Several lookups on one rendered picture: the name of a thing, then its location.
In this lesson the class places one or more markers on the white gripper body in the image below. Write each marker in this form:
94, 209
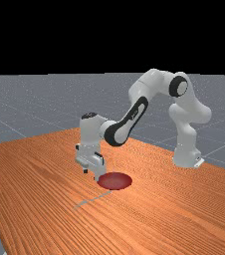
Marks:
89, 158

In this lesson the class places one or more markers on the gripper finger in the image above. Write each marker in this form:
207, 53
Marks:
85, 170
97, 178

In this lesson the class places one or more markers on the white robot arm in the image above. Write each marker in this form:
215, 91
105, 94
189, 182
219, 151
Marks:
184, 109

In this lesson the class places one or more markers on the red plate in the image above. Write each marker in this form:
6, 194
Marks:
114, 181

